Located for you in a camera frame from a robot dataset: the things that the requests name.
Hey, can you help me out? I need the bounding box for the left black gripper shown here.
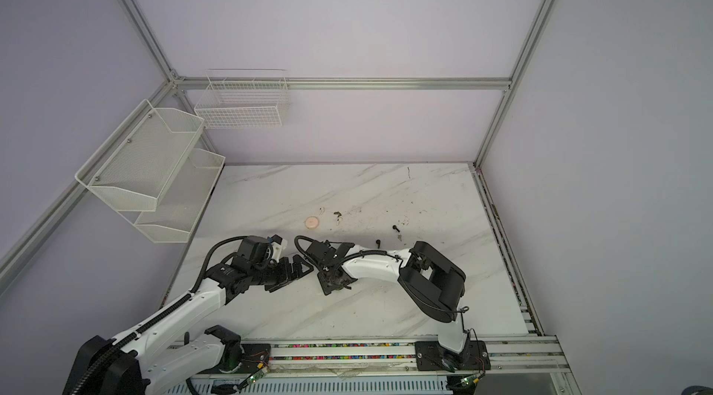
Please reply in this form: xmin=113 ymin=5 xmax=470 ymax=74
xmin=251 ymin=253 xmax=310 ymax=294

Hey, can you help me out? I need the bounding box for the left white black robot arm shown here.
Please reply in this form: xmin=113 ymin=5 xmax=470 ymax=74
xmin=63 ymin=235 xmax=314 ymax=394

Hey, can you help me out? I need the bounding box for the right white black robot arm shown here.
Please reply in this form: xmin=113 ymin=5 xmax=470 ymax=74
xmin=294 ymin=236 xmax=473 ymax=369

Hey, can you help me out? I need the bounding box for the pink round charging case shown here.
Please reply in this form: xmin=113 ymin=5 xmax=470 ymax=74
xmin=305 ymin=217 xmax=319 ymax=230

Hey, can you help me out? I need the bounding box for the lower white mesh shelf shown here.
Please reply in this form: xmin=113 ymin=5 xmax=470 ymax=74
xmin=134 ymin=148 xmax=225 ymax=244

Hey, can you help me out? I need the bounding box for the white mesh shelf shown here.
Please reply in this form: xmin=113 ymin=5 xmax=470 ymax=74
xmin=75 ymin=100 xmax=205 ymax=212
xmin=134 ymin=148 xmax=225 ymax=244

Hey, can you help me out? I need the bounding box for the upper white mesh shelf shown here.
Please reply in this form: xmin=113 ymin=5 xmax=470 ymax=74
xmin=75 ymin=100 xmax=205 ymax=212

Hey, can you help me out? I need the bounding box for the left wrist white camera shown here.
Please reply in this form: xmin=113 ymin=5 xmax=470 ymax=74
xmin=267 ymin=234 xmax=287 ymax=262

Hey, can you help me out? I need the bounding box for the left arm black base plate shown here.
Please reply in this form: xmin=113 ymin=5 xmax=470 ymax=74
xmin=200 ymin=343 xmax=272 ymax=376

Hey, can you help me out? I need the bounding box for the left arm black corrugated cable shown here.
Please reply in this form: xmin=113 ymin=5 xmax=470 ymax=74
xmin=66 ymin=235 xmax=249 ymax=395

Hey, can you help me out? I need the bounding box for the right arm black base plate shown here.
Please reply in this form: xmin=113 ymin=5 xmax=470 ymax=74
xmin=414 ymin=340 xmax=491 ymax=373

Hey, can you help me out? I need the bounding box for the white wire basket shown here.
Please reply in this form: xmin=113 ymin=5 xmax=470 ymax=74
xmin=194 ymin=69 xmax=290 ymax=129

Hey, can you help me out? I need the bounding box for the aluminium front rail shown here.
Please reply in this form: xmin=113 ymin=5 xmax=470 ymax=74
xmin=105 ymin=334 xmax=572 ymax=380

